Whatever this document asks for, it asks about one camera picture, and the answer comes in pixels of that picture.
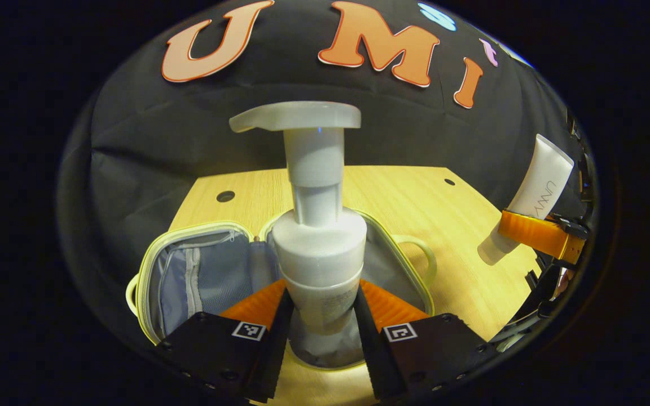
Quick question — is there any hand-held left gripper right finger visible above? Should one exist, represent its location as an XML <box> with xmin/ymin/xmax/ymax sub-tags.
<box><xmin>353</xmin><ymin>279</ymin><xmax>495</xmax><ymax>401</ymax></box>

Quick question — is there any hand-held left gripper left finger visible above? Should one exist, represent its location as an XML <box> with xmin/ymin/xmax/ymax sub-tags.
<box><xmin>153</xmin><ymin>279</ymin><xmax>295</xmax><ymax>404</ymax></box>

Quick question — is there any white squeeze tube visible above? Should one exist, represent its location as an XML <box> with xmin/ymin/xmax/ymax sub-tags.
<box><xmin>477</xmin><ymin>134</ymin><xmax>575</xmax><ymax>266</ymax></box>

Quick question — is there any white pump bottle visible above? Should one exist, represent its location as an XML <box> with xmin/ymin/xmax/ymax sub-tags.
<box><xmin>229</xmin><ymin>101</ymin><xmax>368</xmax><ymax>336</ymax></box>

